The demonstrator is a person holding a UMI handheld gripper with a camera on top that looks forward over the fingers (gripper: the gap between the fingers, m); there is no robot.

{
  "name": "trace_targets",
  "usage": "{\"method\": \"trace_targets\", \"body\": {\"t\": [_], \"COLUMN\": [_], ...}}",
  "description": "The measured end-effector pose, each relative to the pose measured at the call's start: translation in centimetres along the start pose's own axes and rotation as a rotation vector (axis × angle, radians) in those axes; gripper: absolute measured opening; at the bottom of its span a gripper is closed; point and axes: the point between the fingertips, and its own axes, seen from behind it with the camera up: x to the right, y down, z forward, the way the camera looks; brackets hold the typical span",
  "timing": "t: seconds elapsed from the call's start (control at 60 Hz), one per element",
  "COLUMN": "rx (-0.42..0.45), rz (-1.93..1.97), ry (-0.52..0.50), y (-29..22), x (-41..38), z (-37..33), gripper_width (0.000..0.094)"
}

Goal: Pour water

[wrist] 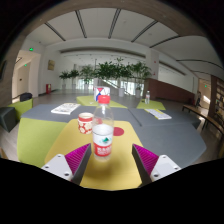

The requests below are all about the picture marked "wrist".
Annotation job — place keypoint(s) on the white red blue cube box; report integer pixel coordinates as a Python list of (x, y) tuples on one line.
[(101, 91)]

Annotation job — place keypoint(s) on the green upholstered seat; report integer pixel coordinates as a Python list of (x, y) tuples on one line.
[(23, 108)]

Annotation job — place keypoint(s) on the red floral paper cup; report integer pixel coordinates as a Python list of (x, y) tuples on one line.
[(85, 124)]

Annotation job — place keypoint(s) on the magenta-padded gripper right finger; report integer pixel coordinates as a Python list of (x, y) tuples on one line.
[(165, 166)]

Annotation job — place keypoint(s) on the red fire extinguisher cabinet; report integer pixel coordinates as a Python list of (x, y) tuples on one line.
[(48, 88)]

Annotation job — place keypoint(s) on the white printed magazine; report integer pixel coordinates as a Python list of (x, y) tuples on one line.
[(65, 108)]

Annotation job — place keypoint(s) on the dark grey upholstered seat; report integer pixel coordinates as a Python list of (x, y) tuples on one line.
[(7, 118)]

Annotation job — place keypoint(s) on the group of potted plants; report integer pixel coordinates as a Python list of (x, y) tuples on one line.
[(106, 71)]

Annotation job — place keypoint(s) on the clear red-capped water bottle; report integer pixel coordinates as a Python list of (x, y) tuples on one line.
[(102, 133)]

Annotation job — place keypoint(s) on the black backpack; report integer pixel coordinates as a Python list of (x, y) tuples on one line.
[(26, 97)]

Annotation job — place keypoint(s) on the small clear water bottle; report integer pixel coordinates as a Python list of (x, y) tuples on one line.
[(147, 97)]

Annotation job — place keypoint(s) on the wooden bookshelf unit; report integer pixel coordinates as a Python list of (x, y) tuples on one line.
[(218, 96)]

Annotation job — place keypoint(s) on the framed wall picture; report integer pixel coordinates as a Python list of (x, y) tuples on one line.
[(51, 65)]

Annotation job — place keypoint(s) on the person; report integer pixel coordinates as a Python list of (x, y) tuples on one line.
[(198, 98)]

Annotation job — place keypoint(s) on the flat round red coaster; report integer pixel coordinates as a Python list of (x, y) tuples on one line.
[(119, 131)]

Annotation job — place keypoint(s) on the long wooden bench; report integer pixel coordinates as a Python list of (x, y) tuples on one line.
[(200, 114)]

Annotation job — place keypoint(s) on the yellow and white booklet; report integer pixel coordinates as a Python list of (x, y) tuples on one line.
[(158, 114)]

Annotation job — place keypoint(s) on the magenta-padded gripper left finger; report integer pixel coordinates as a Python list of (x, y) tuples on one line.
[(56, 166)]

